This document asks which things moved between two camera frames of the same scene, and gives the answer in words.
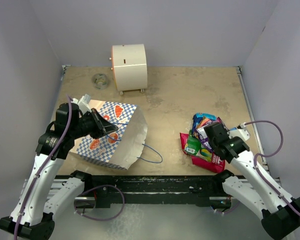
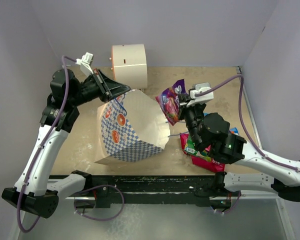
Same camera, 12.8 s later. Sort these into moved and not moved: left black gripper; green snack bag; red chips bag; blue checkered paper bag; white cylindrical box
Moved: blue checkered paper bag; left black gripper
Not moved: green snack bag; white cylindrical box; red chips bag
